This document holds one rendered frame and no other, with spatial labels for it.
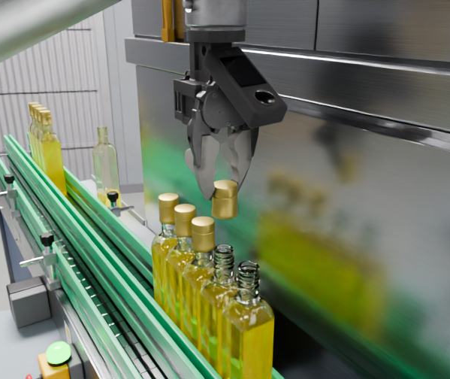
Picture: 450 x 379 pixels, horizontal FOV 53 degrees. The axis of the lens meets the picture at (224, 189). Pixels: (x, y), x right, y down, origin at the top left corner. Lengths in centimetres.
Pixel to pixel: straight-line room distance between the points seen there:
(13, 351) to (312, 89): 86
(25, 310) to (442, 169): 97
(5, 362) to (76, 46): 291
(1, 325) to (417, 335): 96
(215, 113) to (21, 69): 331
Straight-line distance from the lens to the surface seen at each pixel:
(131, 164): 397
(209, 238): 67
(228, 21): 55
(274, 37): 73
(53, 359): 97
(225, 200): 59
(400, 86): 54
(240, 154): 60
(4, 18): 34
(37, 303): 120
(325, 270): 67
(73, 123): 384
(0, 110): 390
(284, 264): 74
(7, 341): 120
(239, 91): 51
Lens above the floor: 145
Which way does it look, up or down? 21 degrees down
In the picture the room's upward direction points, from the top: straight up
